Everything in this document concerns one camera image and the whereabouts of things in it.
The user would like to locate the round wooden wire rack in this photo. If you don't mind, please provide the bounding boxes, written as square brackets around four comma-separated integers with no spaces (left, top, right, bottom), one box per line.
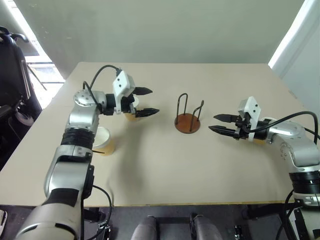
[174,93,205,135]

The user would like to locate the black left shoulder cable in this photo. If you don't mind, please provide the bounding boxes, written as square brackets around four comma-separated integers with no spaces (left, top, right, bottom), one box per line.
[84,184,113,240]

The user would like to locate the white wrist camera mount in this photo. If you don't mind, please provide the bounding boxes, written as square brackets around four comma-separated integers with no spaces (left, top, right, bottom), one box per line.
[237,96,262,141]
[111,70,136,115]

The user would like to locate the black right shoulder cable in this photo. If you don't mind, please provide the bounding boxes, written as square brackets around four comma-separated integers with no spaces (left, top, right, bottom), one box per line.
[274,189,296,240]

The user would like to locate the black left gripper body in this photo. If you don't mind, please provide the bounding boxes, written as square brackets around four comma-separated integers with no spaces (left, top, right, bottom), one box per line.
[119,87,141,118]

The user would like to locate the black shoulder cable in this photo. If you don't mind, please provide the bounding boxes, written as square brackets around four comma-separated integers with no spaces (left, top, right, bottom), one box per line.
[84,184,113,240]
[274,189,296,240]

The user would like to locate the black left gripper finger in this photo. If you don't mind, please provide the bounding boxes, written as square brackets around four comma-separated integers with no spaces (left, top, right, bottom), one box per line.
[136,107,160,119]
[134,86,153,96]

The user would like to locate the black table frame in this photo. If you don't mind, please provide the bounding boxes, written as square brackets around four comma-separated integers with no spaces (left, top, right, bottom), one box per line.
[83,204,296,225]

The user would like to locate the dark grey rounded shape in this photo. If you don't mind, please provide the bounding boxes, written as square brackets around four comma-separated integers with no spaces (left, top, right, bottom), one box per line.
[191,212,223,240]
[131,215,161,240]

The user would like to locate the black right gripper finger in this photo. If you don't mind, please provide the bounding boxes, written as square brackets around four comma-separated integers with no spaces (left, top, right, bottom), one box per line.
[214,113,238,123]
[208,125,237,138]

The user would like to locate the black chair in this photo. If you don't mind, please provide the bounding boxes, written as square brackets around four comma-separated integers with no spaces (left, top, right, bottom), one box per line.
[0,26,43,171]

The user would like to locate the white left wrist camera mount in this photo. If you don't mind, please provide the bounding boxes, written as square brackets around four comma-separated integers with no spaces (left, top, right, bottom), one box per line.
[111,70,136,115]

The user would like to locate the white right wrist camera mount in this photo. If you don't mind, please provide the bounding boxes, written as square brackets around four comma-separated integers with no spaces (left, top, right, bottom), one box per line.
[237,96,262,141]

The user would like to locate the brown paper cup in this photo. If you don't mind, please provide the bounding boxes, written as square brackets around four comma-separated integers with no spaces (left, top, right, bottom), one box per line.
[124,94,141,122]
[92,126,116,156]

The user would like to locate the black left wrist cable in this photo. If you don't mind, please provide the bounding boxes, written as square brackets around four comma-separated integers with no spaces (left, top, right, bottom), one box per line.
[82,64,123,113]

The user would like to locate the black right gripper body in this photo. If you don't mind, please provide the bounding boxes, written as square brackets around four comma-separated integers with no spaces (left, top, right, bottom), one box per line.
[233,112,252,141]

